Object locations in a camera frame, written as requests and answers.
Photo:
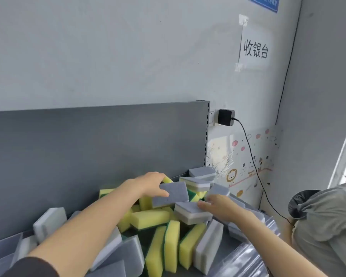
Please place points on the person's right hand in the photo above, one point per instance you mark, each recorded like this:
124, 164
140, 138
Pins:
226, 210

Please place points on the person's left hand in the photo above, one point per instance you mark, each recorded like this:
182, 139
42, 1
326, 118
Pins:
144, 183

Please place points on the person's right thumb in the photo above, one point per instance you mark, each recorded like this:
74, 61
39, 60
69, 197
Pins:
204, 205

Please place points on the person's left thumb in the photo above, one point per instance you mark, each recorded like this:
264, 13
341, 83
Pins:
158, 193

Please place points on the grey sponge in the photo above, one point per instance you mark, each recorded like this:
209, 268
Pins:
173, 196

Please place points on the grey and white sponge block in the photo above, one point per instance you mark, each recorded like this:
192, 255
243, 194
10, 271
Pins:
190, 214

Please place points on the person's left forearm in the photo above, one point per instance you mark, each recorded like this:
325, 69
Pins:
83, 227

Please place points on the person's right forearm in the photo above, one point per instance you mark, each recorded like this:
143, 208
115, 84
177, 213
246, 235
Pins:
276, 248

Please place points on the pile of yellow green sponges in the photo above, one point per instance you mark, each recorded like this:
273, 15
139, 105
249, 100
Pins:
150, 217

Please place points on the clear plastic shelf divider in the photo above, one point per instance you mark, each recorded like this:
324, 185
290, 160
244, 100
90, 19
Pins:
245, 259
3, 248

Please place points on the grey metal shelf back panel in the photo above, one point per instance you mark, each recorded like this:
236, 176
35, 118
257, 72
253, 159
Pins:
89, 158

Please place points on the black power adapter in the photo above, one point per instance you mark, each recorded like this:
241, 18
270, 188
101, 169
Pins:
226, 117

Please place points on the black sleeve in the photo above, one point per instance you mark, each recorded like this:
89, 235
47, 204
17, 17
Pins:
31, 268

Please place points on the white paper sign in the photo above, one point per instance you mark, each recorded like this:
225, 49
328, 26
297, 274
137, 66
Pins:
255, 48

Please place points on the cartoon wall sticker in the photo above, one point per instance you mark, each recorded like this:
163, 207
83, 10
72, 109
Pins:
239, 167

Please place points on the white wall socket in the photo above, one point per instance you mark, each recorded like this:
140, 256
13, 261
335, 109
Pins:
213, 117

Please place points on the white door frame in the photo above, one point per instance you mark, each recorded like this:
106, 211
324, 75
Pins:
344, 147

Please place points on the clear adhesive wall hook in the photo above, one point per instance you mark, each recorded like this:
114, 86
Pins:
243, 20

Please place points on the blue wall sign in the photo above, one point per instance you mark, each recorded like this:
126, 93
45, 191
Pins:
263, 3

